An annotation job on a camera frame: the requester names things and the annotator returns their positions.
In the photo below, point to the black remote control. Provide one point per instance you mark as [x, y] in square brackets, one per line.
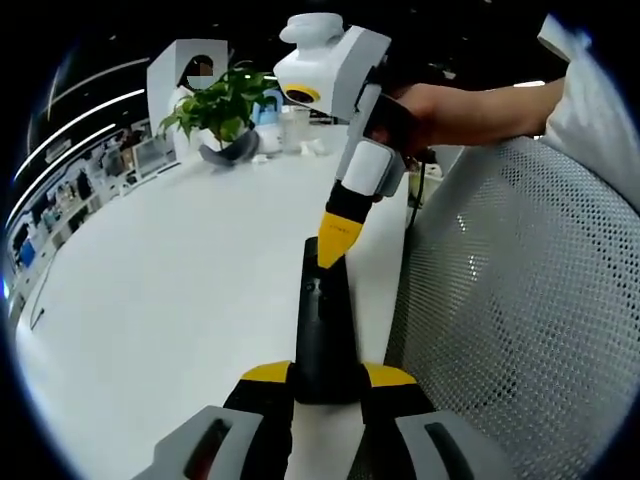
[325, 325]

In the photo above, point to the crumpled white paper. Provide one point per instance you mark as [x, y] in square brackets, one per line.
[312, 148]

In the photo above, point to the clear plastic cup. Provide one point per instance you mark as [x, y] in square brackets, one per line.
[294, 131]

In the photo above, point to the person's white shirt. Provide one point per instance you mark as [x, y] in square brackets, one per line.
[595, 85]

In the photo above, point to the white mesh chair back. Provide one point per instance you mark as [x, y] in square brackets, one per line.
[525, 310]

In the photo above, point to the person's right hand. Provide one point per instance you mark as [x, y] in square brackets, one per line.
[415, 112]

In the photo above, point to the blue and white bottle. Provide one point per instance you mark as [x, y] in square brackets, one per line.
[267, 125]

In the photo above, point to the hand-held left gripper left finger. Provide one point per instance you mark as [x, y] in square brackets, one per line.
[220, 435]

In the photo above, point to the green potted plant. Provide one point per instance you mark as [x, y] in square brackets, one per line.
[220, 110]

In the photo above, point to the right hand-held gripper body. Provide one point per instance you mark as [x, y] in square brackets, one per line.
[325, 65]

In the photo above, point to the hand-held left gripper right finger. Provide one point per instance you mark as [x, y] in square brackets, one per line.
[425, 435]

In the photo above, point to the white mesh chair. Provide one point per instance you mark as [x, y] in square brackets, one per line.
[152, 156]
[525, 310]

